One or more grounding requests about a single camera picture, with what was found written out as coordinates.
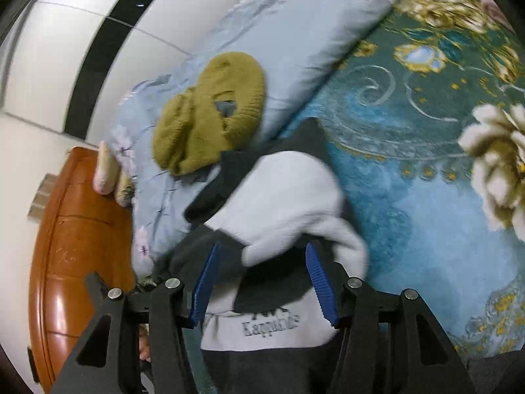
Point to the brown wooden headboard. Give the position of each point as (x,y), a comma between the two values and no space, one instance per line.
(82,254)

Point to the person's left hand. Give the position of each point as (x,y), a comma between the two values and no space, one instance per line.
(144,344)

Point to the grey wall panel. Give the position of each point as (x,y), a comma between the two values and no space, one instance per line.
(42,197)
(35,212)
(50,179)

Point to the olive green knit sweater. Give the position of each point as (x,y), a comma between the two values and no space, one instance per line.
(188,131)

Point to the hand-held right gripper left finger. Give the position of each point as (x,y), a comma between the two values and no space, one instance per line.
(205,283)

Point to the grey floral duvet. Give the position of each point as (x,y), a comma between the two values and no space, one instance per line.
(287,49)

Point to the white wardrobe with black band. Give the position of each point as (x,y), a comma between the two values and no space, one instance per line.
(61,69)

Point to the dark grey white fleece jacket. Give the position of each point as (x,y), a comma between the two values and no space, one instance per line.
(287,197)

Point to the teal floral bed sheet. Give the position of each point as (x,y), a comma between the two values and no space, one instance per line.
(410,213)

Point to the dark cloth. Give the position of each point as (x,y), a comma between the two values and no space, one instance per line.
(498,371)

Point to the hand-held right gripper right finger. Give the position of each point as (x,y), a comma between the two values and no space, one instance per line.
(322,291)

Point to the yellow green floral pillow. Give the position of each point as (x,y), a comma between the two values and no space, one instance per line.
(124,191)

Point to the pink yellow floral pillow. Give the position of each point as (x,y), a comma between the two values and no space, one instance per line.
(104,172)

